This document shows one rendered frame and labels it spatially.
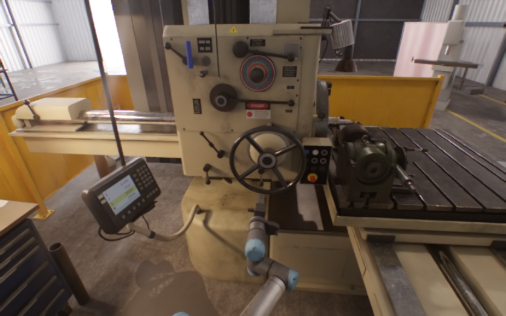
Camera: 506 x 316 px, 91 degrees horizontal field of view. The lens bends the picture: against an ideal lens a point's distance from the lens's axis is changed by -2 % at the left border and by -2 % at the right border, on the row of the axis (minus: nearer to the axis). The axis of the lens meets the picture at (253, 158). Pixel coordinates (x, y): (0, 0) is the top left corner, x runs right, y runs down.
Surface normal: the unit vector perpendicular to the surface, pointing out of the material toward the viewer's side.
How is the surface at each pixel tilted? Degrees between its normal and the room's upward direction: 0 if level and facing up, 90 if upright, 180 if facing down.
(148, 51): 90
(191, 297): 0
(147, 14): 90
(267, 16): 90
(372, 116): 90
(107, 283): 0
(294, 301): 0
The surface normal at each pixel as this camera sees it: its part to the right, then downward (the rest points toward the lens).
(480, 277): -0.01, -0.88
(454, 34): -0.66, 0.36
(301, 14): -0.09, 0.47
